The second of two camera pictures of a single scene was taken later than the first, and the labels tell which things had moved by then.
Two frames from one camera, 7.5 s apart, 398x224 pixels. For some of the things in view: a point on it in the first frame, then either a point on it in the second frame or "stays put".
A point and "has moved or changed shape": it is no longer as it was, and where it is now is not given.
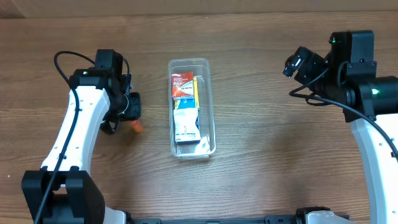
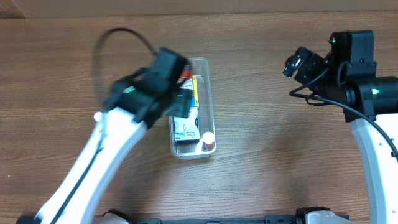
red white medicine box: x=182 y=84 stays put
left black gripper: x=133 y=106 -> x=179 y=101
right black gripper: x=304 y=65 stays put
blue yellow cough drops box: x=189 y=102 stays put
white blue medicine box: x=186 y=126 stays put
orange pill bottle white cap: x=137 y=126 has moved or changed shape
